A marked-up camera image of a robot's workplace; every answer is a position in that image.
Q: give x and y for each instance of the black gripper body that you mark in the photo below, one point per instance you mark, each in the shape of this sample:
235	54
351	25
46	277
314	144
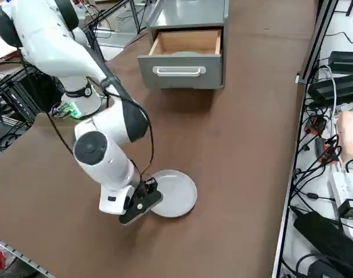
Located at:
139	207

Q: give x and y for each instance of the light gray plate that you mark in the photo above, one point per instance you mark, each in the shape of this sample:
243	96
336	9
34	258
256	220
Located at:
176	194

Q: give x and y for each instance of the mint green plate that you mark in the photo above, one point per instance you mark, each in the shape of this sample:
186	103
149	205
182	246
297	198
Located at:
188	53

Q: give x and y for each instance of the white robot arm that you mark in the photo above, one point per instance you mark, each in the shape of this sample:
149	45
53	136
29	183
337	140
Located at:
107	162

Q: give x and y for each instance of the green circuit board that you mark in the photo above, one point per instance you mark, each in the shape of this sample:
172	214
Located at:
65	109

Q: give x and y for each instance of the large black box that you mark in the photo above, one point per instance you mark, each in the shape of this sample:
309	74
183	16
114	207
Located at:
318	231

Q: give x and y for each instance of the orange and black plug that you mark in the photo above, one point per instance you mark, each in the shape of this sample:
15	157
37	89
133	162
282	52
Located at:
316	123

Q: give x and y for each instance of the gray steel cabinet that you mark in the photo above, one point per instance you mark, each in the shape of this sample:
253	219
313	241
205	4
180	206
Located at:
194	11

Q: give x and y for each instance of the white power strip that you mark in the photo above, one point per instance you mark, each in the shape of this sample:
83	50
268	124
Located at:
344	185

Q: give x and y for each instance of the small black plug adapter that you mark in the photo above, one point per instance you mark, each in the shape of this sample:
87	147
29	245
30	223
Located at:
351	210

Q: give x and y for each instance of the long black power adapter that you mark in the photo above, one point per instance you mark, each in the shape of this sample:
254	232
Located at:
338	87

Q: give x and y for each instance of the short black power adapter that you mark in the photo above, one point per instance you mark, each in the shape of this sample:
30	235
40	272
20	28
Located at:
347	58

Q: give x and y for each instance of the metal shelf rail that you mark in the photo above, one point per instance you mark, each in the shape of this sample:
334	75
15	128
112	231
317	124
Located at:
20	255

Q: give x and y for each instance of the white table edge bracket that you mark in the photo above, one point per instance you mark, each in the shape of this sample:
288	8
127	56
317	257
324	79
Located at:
297	79

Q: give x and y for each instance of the aluminium camera post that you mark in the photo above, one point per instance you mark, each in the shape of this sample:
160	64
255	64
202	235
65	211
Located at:
316	43

